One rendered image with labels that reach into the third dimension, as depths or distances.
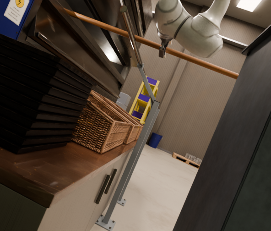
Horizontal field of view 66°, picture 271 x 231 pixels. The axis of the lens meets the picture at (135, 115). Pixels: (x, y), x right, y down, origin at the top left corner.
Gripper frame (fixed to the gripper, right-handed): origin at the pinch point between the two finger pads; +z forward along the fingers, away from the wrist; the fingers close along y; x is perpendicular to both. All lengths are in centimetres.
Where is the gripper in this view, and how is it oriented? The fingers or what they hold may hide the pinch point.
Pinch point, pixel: (165, 48)
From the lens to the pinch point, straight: 121.0
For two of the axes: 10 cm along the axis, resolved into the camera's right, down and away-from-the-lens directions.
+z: 1.3, 0.7, 9.9
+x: 9.1, 3.9, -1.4
